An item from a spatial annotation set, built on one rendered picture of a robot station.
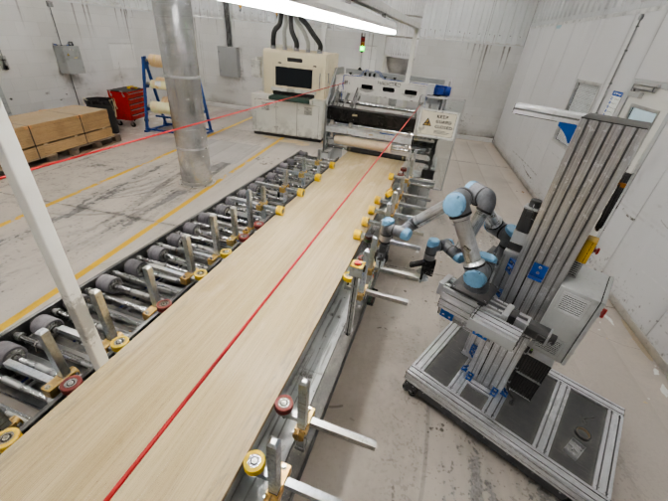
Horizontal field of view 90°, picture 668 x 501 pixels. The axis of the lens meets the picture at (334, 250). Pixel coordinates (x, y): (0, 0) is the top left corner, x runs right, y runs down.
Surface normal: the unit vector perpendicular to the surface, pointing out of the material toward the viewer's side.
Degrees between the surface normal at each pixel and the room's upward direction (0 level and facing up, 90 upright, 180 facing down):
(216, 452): 0
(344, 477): 0
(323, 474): 0
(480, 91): 90
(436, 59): 90
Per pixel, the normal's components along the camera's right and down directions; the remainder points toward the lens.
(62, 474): 0.08, -0.84
